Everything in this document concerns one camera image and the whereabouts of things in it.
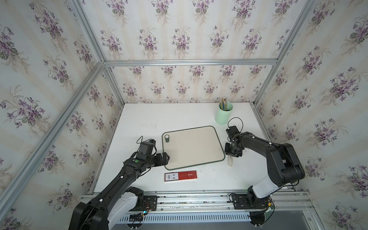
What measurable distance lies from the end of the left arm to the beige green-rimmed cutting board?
0.46ft

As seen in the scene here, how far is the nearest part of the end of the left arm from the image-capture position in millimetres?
622

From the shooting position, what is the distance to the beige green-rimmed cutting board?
2.96ft
